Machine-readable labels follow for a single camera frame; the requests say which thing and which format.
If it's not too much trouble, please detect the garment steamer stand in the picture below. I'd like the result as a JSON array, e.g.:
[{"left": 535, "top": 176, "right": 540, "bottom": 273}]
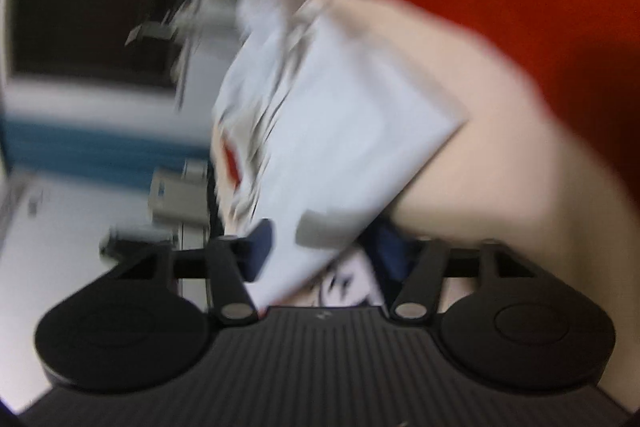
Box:
[{"left": 125, "top": 2, "right": 201, "bottom": 113}]

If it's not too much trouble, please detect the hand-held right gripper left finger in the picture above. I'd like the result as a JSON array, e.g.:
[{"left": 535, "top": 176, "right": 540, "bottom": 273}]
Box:
[{"left": 111, "top": 218, "right": 277, "bottom": 324}]

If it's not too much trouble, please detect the grey black chair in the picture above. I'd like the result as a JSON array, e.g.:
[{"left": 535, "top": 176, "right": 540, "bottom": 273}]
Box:
[{"left": 147, "top": 159, "right": 211, "bottom": 253}]

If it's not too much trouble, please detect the white shirt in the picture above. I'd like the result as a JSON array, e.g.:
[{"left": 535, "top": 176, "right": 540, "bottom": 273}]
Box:
[{"left": 210, "top": 0, "right": 471, "bottom": 308}]

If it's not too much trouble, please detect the blue curtain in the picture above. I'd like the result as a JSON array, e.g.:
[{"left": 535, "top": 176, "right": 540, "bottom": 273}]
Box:
[{"left": 0, "top": 107, "right": 211, "bottom": 180}]

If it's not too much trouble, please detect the dark window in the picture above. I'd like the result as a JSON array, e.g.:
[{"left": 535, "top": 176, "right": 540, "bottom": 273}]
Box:
[{"left": 9, "top": 0, "right": 189, "bottom": 90}]

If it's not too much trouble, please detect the striped fleece blanket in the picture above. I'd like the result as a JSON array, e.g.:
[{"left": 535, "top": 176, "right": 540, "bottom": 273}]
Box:
[{"left": 207, "top": 0, "right": 640, "bottom": 408}]

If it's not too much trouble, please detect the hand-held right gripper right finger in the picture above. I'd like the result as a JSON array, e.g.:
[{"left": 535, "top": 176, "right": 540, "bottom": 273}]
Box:
[{"left": 374, "top": 226, "right": 541, "bottom": 322}]

